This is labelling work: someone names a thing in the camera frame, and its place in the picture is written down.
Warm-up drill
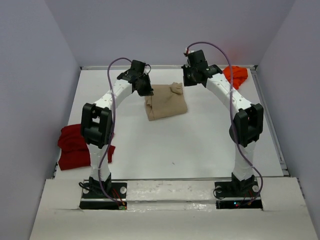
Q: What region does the orange t shirt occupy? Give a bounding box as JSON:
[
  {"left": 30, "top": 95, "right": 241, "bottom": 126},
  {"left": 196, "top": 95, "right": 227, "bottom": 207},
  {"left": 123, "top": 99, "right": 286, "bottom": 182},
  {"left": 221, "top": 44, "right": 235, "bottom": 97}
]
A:
[{"left": 222, "top": 65, "right": 248, "bottom": 90}]

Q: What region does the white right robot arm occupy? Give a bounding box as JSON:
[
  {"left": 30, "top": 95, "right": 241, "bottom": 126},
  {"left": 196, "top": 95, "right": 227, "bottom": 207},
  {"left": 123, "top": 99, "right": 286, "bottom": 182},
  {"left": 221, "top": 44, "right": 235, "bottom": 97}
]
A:
[{"left": 181, "top": 50, "right": 264, "bottom": 198}]

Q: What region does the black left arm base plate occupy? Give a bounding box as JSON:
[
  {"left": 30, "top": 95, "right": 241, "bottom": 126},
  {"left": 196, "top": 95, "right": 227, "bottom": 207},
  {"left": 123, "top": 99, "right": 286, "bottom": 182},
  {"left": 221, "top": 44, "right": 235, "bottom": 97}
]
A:
[{"left": 78, "top": 181, "right": 128, "bottom": 210}]

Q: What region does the dark red t shirt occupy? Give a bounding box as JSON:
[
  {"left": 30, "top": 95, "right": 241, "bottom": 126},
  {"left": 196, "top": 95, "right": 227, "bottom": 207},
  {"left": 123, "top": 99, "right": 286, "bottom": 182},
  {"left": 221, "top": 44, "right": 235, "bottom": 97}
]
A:
[{"left": 57, "top": 123, "right": 117, "bottom": 171}]

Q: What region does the beige t shirt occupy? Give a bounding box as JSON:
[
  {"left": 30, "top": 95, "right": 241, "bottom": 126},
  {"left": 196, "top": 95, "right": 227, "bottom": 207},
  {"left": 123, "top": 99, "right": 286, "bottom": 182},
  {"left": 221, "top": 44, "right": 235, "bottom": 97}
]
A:
[{"left": 144, "top": 82, "right": 188, "bottom": 121}]

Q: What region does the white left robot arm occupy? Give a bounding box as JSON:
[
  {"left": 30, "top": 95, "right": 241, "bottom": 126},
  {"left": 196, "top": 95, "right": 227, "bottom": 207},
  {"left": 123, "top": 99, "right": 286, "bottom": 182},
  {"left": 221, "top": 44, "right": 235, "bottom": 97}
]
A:
[{"left": 80, "top": 57, "right": 153, "bottom": 198}]

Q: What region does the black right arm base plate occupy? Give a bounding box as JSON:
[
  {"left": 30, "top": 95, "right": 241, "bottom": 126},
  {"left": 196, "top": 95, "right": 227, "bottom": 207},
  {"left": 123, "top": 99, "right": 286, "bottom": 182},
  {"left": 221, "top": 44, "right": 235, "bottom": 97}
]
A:
[{"left": 212, "top": 180, "right": 263, "bottom": 210}]

